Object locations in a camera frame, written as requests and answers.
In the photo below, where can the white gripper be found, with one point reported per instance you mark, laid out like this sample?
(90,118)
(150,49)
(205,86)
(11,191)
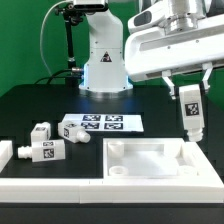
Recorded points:
(161,46)

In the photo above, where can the white square tabletop part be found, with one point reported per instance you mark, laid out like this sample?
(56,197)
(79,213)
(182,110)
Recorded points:
(166,159)

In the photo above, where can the black camera stand pole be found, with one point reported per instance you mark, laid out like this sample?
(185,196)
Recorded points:
(71,18)

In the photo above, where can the white paper marker sheet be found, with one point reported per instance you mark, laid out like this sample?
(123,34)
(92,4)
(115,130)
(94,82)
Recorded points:
(107,122)

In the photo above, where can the white U-shaped fence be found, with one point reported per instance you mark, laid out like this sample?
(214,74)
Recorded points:
(20,190)

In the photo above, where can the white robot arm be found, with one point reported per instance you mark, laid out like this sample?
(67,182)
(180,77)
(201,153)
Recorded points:
(105,72)

